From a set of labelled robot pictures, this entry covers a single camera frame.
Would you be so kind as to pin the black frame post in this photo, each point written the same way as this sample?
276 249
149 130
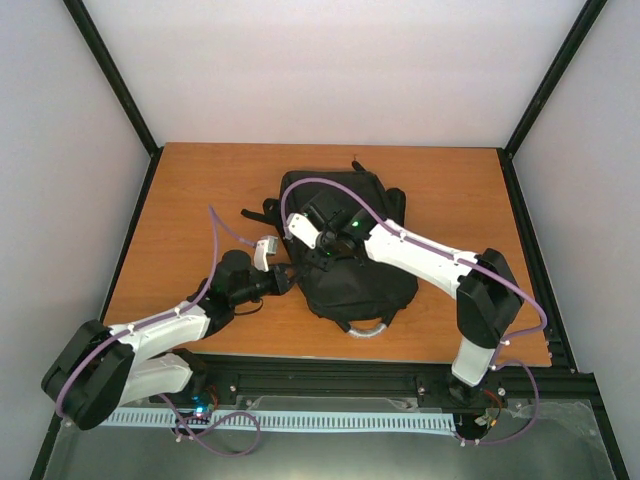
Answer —
100 52
570 46

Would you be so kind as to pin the black student backpack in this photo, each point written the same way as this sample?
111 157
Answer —
361 296

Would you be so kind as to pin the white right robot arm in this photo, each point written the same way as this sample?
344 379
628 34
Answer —
483 287

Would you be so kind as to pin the left black frame post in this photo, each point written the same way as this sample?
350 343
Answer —
100 52

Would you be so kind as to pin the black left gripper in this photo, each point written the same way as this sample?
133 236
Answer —
281 284

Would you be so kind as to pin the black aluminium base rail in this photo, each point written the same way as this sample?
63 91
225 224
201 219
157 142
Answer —
431 385

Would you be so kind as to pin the light blue cable duct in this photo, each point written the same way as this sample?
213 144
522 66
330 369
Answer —
288 421

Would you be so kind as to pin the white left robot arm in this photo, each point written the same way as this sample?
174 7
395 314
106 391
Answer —
104 367

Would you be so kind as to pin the right black frame post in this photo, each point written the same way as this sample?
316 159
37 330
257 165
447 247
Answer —
570 46

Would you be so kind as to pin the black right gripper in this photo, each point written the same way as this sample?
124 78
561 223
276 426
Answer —
325 263

